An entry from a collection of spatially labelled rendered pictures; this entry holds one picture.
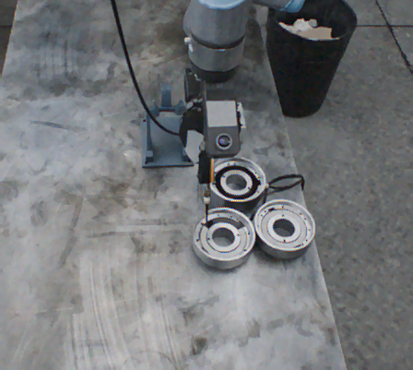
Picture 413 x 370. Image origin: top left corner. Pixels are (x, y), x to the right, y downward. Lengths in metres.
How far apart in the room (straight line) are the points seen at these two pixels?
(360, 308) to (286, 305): 0.99
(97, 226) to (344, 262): 1.15
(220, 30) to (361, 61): 2.05
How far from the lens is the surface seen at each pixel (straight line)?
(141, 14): 1.44
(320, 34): 2.23
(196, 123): 0.84
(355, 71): 2.67
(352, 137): 2.36
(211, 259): 0.92
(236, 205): 0.99
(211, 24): 0.71
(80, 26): 1.41
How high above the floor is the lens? 1.63
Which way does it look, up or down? 50 degrees down
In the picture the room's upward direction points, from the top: 6 degrees clockwise
